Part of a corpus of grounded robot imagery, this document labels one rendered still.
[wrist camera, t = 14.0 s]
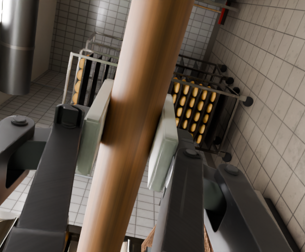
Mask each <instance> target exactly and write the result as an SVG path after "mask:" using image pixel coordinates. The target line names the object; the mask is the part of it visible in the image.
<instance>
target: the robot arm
mask: <svg viewBox="0 0 305 252"><path fill-rule="evenodd" d="M114 81H115V80H113V79H109V78H107V79H105V80H104V82H103V84H102V86H101V88H100V90H99V92H98V94H97V96H96V98H95V100H94V102H93V103H92V105H91V107H87V106H83V105H79V104H75V105H73V104H67V103H66V104H59V105H57V106H56V108H55V114H54V121H53V125H52V127H47V128H44V127H35V125H36V123H35V121H34V120H33V119H32V118H29V117H27V116H23V115H11V116H8V117H5V118H4V119H2V120H1V121H0V206H1V205H2V203H3V202H4V201H5V200H6V199H7V198H8V197H9V196H10V194H11V193H12V192H13V191H14V190H15V189H16V188H17V187H18V186H19V184H20V183H21V182H22V181H23V180H24V179H25V178H26V177H27V175H28V174H29V172H30V170H36V172H35V175H34V178H33V181H32V183H31V186H30V189H29V192H28V194H27V197H26V200H25V203H24V205H23V208H22V211H21V214H20V217H19V219H18V222H17V225H16V226H13V227H12V228H11V230H10V233H9V235H8V238H7V240H6V243H5V246H4V248H3V251H2V252H64V245H65V239H66V228H67V222H68V216H69V209H70V203H71V197H72V190H73V184H74V177H75V172H76V174H79V175H83V176H87V175H90V173H91V170H92V167H93V164H94V161H95V158H96V155H97V152H98V149H99V146H100V143H101V140H102V135H103V131H104V126H105V122H106V117H107V113H108V108H109V104H110V99H111V94H112V90H113V85H114ZM164 185H165V187H164ZM147 187H148V188H149V190H151V191H156V192H160V191H163V193H162V196H161V199H160V202H159V206H160V208H159V213H158V218H157V222H156V227H155V232H154V237H153V242H152V247H151V252H205V237H204V225H205V228H206V231H207V234H208V237H209V240H210V243H211V245H212V248H213V251H214V252H293V250H292V249H291V247H290V246H289V244H288V242H287V241H286V239H285V238H284V236H283V235H282V233H281V231H280V230H279V228H278V227H277V225H276V223H275V222H274V220H273V219H272V217H271V216H270V214H269V212H268V211H267V209H266V208H265V206H264V205H263V203H262V201H261V200H260V198H259V197H258V195H257V193H256V192H255V190H254V189H253V187H252V186H251V184H250V182H249V181H248V179H247V178H246V176H245V175H244V173H243V172H242V171H241V170H240V169H238V168H237V167H236V166H233V165H232V164H227V163H221V164H219V165H218V167H217V169H214V168H212V167H210V166H208V165H206V164H204V163H203V157H202V155H201V154H200V153H199V152H197V151H196V149H195V145H194V141H193V136H192V135H191V134H190V133H189V132H188V131H187V130H183V129H179V128H177V125H176V118H175V110H174V103H173V97H172V95H171V94H168V93H167V95H166V99H165V102H164V105H163V109H162V112H161V116H160V119H159V122H158V126H157V129H156V132H155V136H154V139H153V142H152V146H151V149H150V152H149V167H148V184H147ZM163 188H164V190H163Z"/></svg>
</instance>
